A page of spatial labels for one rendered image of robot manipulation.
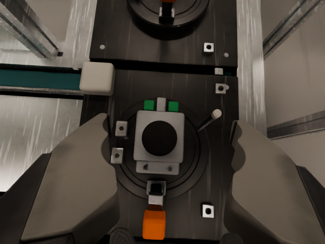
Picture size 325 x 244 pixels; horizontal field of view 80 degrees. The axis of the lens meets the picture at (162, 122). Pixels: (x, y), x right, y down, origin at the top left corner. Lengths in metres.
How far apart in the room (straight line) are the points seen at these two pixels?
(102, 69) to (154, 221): 0.22
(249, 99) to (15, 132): 0.40
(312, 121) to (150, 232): 0.24
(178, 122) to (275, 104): 0.34
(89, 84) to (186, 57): 0.15
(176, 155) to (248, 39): 0.28
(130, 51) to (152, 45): 0.04
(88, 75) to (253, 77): 0.26
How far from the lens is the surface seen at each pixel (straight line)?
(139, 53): 0.33
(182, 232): 0.30
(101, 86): 0.30
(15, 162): 0.42
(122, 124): 0.26
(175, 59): 0.33
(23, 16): 0.32
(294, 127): 0.34
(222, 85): 0.31
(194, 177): 0.27
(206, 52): 0.33
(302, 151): 0.50
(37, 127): 0.40
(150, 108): 0.23
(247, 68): 0.36
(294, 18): 0.38
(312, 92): 0.54
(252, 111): 0.35
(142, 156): 0.17
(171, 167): 0.20
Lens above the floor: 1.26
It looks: 79 degrees down
